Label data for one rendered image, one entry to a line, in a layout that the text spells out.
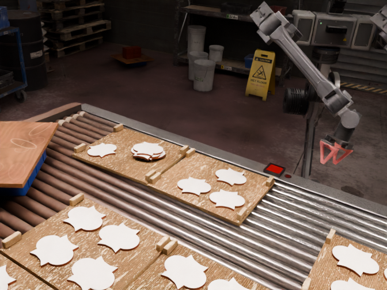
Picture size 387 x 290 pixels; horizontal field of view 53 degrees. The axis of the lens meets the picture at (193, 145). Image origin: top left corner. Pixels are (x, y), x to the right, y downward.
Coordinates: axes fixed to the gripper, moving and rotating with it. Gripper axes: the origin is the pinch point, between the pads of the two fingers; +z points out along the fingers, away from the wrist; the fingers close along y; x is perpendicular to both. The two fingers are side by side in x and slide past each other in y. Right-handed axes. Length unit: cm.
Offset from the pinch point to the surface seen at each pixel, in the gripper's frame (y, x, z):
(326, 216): 7.2, -5.4, 20.6
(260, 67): 279, 257, -8
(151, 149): -24, 65, 29
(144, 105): 159, 307, 80
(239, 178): -4.6, 29.7, 23.4
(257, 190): -3.7, 19.7, 23.7
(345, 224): 9.1, -12.2, 19.6
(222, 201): -20.7, 21.8, 28.7
